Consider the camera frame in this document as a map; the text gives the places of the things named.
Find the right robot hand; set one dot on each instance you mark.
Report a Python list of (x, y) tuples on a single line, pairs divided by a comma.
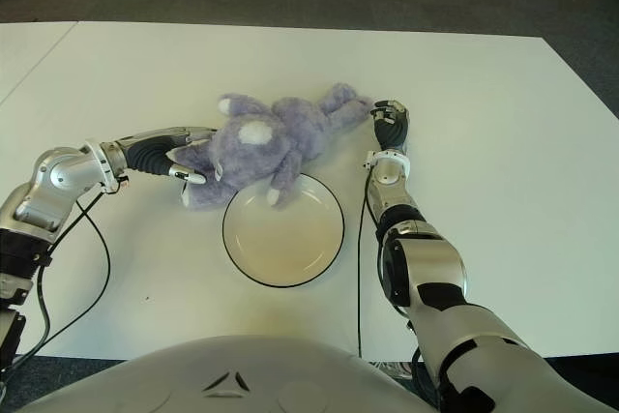
[(392, 130)]

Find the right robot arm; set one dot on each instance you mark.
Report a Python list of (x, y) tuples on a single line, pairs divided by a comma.
[(425, 263)]

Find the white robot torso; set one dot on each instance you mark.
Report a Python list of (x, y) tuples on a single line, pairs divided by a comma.
[(217, 369)]

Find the purple plush doll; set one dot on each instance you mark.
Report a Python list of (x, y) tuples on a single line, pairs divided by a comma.
[(261, 156)]

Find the white plate black rim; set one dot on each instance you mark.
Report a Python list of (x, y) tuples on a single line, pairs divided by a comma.
[(285, 244)]

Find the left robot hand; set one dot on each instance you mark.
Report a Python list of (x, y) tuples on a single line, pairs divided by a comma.
[(150, 156)]

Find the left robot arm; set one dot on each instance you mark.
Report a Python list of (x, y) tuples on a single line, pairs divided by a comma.
[(53, 176)]

